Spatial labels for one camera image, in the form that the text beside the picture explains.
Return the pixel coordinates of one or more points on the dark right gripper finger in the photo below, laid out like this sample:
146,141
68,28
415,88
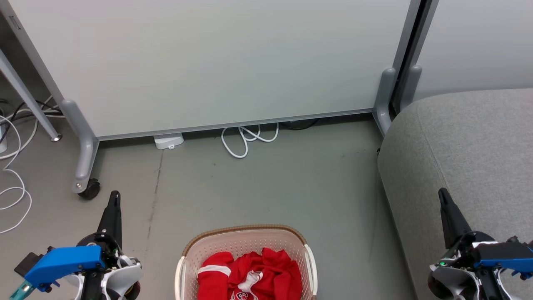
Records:
452,216

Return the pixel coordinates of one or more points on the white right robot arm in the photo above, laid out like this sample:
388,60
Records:
452,283

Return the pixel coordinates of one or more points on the beige plastic laundry basket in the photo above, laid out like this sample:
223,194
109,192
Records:
245,239

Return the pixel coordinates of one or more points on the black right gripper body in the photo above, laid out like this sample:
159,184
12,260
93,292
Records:
466,246

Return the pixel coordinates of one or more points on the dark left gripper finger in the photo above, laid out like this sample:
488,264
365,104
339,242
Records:
112,216

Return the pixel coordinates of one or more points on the grey fabric sofa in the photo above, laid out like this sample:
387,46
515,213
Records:
466,158

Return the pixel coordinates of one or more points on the large white partition panel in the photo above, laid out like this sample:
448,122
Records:
216,62

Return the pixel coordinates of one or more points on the narrow white partition panel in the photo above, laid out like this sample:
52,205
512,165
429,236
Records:
474,46

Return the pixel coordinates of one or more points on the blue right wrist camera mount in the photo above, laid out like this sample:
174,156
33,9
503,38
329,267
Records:
506,252

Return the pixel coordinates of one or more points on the grey partition leg with caster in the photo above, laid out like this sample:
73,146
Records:
83,141

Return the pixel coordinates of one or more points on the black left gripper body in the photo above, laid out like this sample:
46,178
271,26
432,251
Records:
98,241

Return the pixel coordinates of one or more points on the white power adapter box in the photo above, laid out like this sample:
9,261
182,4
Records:
168,141

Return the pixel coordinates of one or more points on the grey metal table leg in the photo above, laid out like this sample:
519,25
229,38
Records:
25,96

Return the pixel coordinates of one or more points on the red jersey with white print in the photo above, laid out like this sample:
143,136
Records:
270,271

